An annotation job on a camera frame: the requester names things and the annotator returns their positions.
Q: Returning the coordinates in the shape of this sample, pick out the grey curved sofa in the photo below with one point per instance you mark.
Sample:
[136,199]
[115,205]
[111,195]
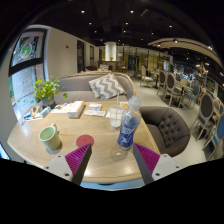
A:
[73,84]

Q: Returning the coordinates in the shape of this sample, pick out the group of dining chairs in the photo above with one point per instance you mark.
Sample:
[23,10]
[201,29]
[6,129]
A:
[171,83]

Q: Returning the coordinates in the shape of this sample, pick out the dark framed wall poster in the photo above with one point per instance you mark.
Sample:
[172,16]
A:
[26,48]

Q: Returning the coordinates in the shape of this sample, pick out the clear plastic cup with straw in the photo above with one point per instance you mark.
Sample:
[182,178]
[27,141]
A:
[115,117]

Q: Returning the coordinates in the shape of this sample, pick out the small white blue packet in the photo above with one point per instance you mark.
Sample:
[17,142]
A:
[94,106]

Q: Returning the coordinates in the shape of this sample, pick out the flat round red coaster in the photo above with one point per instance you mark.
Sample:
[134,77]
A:
[83,140]

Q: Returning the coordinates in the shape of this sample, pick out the green potted plant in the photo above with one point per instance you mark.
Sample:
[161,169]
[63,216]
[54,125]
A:
[45,89]

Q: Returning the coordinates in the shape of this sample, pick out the group of ceiling spotlights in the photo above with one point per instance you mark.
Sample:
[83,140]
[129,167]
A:
[131,11]

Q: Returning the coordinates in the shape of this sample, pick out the pale green ceramic mug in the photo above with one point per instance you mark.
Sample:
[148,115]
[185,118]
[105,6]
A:
[50,138]

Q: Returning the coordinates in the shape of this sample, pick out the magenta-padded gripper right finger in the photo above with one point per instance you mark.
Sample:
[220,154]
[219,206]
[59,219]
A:
[148,158]

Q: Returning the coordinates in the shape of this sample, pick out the white tissue box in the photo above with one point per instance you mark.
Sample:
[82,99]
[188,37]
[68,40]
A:
[76,110]

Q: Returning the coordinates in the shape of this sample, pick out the dark grey tufted armchair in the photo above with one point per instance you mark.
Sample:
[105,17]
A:
[170,130]

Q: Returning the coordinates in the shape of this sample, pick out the white paper napkins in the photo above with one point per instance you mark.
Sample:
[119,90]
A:
[95,113]

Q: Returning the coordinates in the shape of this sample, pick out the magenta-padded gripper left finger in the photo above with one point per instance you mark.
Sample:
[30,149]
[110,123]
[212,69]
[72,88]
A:
[76,160]

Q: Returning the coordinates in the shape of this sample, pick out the grey white chevron cushion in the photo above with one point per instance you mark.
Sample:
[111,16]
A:
[106,86]

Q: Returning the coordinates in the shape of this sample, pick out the clear blue-labelled drink bottle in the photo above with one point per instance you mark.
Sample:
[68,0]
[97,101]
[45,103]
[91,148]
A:
[128,128]

